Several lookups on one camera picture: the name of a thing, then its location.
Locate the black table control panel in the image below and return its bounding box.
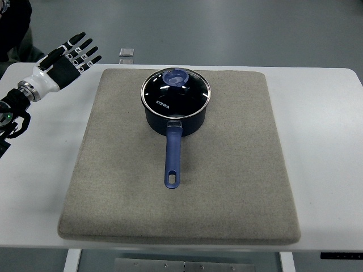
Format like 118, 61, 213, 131
320, 252, 363, 260

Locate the white table leg frame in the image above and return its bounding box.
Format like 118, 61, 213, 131
63, 249, 82, 272

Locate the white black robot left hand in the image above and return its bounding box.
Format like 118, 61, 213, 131
18, 32, 102, 102

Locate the dark blue saucepan blue handle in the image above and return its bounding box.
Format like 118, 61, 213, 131
144, 105, 207, 189

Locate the beige fabric mat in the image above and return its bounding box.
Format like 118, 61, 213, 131
58, 69, 301, 245

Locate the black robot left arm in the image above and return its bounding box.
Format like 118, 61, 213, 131
1, 88, 31, 157

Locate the small clear square floor plate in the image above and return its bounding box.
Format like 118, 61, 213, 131
119, 48, 134, 57

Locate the metal plate under table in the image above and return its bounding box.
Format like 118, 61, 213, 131
114, 258, 256, 272

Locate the glass pot lid blue knob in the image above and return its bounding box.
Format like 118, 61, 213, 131
141, 67, 211, 119

